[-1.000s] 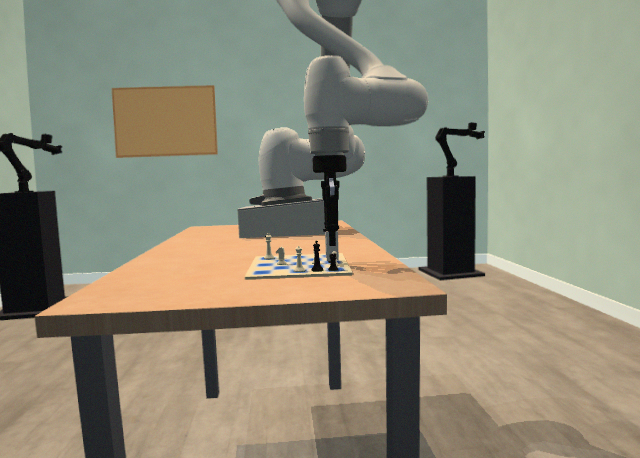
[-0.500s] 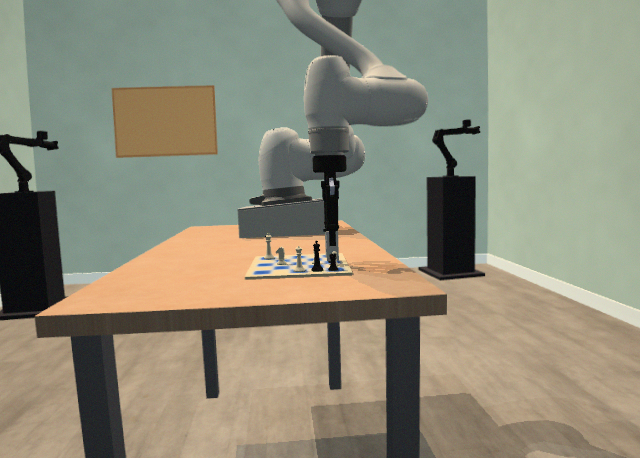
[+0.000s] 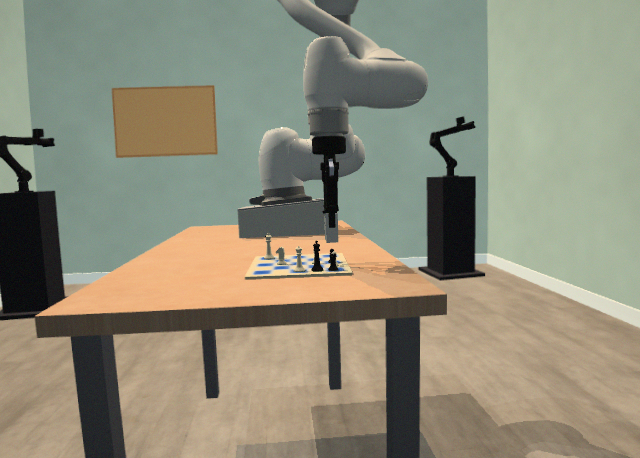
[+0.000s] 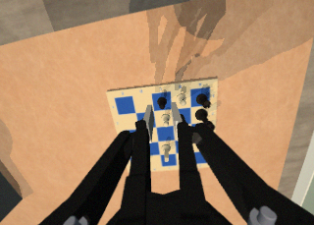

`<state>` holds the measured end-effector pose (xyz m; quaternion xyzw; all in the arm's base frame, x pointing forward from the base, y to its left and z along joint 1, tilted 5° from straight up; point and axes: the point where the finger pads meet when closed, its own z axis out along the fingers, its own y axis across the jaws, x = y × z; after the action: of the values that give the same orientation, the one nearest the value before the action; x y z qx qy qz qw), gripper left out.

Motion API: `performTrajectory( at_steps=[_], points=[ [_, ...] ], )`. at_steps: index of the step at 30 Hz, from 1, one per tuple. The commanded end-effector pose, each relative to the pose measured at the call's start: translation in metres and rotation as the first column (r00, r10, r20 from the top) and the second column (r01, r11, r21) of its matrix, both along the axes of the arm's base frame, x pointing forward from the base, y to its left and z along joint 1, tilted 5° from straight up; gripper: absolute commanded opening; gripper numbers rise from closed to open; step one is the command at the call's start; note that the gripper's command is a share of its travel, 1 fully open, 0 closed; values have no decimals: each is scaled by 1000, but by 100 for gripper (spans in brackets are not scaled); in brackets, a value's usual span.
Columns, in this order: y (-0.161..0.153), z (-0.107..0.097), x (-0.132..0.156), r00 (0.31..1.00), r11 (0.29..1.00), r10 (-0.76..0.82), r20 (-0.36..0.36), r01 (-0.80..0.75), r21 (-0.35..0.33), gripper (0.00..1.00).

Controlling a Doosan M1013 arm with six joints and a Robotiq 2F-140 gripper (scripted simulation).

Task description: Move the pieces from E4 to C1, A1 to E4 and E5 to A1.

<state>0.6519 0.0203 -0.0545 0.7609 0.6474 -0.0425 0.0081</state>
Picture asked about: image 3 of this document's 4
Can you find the blue and cream chessboard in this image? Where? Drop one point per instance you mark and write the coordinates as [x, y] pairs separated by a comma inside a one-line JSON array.
[[268, 269]]

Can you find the white knight chess piece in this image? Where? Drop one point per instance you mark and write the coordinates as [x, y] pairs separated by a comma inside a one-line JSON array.
[[281, 256]]

